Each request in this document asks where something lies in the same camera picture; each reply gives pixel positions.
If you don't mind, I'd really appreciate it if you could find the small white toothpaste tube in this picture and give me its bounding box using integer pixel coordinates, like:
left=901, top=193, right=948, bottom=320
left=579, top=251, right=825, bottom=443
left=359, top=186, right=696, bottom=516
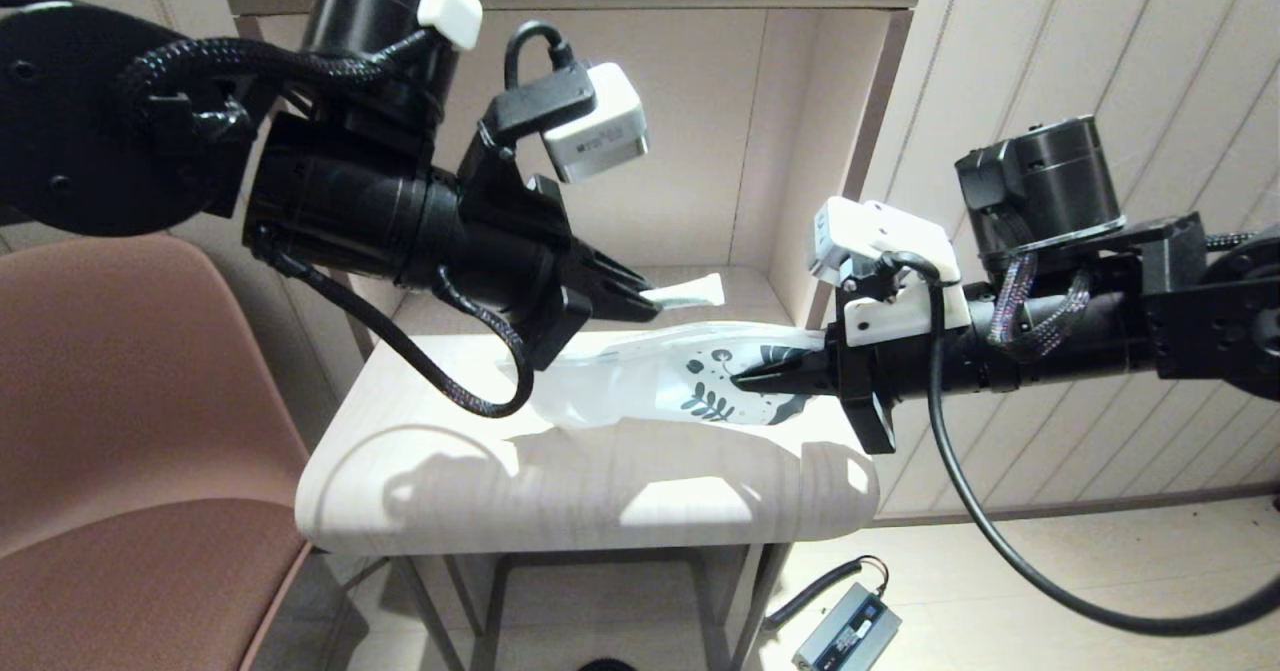
left=640, top=273, right=725, bottom=311

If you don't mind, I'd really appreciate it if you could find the white floral zip pouch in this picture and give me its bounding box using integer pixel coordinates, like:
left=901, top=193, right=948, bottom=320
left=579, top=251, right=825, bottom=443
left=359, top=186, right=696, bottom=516
left=500, top=321, right=833, bottom=430

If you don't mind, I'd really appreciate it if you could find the beige wooden desk with hutch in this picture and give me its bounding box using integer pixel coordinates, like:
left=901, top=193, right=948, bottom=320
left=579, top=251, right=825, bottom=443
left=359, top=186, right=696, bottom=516
left=220, top=0, right=928, bottom=671

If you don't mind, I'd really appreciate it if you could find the grey power adapter box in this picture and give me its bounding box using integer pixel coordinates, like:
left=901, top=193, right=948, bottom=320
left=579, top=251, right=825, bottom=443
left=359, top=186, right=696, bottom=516
left=791, top=585, right=901, bottom=671

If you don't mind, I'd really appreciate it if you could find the brown skirting board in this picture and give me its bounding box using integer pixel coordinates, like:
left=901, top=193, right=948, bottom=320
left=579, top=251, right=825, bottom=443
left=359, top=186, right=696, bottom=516
left=870, top=486, right=1280, bottom=530

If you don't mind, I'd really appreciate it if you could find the pink-brown upholstered chair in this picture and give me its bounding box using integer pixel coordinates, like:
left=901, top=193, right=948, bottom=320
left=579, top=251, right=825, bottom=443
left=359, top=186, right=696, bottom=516
left=0, top=234, right=316, bottom=671

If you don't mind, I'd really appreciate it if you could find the black right camera cable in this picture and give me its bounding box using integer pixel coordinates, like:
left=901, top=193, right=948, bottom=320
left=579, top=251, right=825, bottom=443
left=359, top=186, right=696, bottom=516
left=875, top=251, right=1280, bottom=638

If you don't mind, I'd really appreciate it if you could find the black camera cable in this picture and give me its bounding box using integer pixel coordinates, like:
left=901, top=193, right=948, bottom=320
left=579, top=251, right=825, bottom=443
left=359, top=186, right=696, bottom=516
left=875, top=251, right=1280, bottom=638
left=503, top=21, right=577, bottom=92

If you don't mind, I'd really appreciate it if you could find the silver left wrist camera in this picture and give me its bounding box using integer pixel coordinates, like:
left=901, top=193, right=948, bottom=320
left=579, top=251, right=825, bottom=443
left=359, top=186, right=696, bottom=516
left=543, top=63, right=649, bottom=184

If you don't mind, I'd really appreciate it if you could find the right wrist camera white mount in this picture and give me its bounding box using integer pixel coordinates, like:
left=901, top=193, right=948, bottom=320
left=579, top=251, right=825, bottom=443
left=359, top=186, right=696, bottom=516
left=812, top=198, right=971, bottom=347

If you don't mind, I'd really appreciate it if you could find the left arm braided cable sleeve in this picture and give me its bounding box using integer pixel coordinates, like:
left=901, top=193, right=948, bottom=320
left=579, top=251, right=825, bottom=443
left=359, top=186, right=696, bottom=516
left=120, top=36, right=537, bottom=420

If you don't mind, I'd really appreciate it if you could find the arm braided cable sleeve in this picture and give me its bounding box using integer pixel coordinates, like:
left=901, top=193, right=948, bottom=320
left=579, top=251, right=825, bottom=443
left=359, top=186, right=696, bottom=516
left=120, top=36, right=537, bottom=420
left=988, top=251, right=1091, bottom=362

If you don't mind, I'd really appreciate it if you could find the right arm braided cable sleeve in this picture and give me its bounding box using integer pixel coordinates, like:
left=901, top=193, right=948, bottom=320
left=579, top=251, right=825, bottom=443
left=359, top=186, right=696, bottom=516
left=988, top=251, right=1091, bottom=362

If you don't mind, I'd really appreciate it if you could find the black adapter cable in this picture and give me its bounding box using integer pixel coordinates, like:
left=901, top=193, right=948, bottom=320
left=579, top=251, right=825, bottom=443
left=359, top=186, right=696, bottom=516
left=762, top=558, right=889, bottom=636

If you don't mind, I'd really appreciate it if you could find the black left camera cable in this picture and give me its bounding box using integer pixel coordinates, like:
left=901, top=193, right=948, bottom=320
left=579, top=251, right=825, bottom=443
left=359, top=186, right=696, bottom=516
left=503, top=21, right=577, bottom=92

